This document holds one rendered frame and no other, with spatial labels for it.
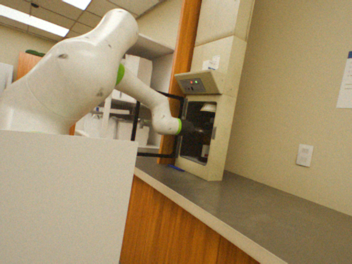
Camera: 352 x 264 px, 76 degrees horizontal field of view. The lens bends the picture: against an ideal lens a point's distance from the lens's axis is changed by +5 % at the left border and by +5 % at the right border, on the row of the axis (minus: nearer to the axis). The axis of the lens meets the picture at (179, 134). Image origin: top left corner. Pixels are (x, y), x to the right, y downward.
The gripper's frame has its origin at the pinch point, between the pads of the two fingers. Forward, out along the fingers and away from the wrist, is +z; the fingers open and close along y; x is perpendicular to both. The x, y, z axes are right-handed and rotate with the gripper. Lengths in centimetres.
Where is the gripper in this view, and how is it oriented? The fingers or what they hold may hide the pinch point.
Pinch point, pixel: (210, 132)
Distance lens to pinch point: 133.8
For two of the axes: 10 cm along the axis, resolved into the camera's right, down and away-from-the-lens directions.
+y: -5.7, -1.4, 8.1
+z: 8.1, 1.1, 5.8
